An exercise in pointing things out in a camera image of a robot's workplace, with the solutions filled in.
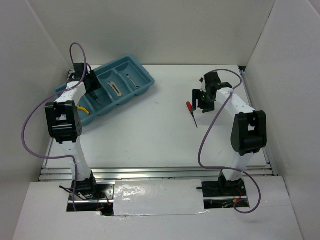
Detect green handled screwdriver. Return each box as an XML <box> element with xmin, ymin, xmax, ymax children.
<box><xmin>91</xmin><ymin>92</ymin><xmax>104</xmax><ymax>107</ymax></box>

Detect yellow black needle-nose pliers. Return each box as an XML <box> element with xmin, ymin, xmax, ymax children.
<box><xmin>76</xmin><ymin>105</ymin><xmax>91</xmax><ymax>115</ymax></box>

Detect silver utility knife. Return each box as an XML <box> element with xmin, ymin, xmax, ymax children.
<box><xmin>107</xmin><ymin>81</ymin><xmax>123</xmax><ymax>97</ymax></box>

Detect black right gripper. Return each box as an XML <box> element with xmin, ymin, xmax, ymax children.
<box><xmin>190</xmin><ymin>89</ymin><xmax>216</xmax><ymax>113</ymax></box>

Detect teal compartment tray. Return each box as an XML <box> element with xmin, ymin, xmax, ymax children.
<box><xmin>53</xmin><ymin>54</ymin><xmax>156</xmax><ymax>127</ymax></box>

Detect aluminium table frame rail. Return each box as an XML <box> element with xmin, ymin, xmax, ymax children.
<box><xmin>38</xmin><ymin>64</ymin><xmax>280</xmax><ymax>182</ymax></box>

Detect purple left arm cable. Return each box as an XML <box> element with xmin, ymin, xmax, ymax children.
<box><xmin>21</xmin><ymin>42</ymin><xmax>88</xmax><ymax>213</ymax></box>

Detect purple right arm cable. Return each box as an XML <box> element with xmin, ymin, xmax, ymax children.
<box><xmin>197</xmin><ymin>68</ymin><xmax>262</xmax><ymax>215</ymax></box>

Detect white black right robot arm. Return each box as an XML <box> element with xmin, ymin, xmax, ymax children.
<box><xmin>186</xmin><ymin>70</ymin><xmax>267</xmax><ymax>196</ymax></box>

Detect white front cover board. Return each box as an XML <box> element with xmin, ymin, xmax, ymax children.
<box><xmin>113</xmin><ymin>179</ymin><xmax>204</xmax><ymax>217</ymax></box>

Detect small silver ratchet wrench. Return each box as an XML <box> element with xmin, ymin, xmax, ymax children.
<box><xmin>126</xmin><ymin>74</ymin><xmax>140</xmax><ymax>89</ymax></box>

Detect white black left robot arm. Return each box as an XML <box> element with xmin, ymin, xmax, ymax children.
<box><xmin>45</xmin><ymin>63</ymin><xmax>99</xmax><ymax>200</ymax></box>

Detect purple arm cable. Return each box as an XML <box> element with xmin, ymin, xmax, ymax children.
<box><xmin>21</xmin><ymin>42</ymin><xmax>88</xmax><ymax>213</ymax></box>
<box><xmin>197</xmin><ymin>68</ymin><xmax>262</xmax><ymax>215</ymax></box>

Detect red handled screwdriver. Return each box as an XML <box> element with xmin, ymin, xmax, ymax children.
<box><xmin>186</xmin><ymin>101</ymin><xmax>198</xmax><ymax>128</ymax></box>

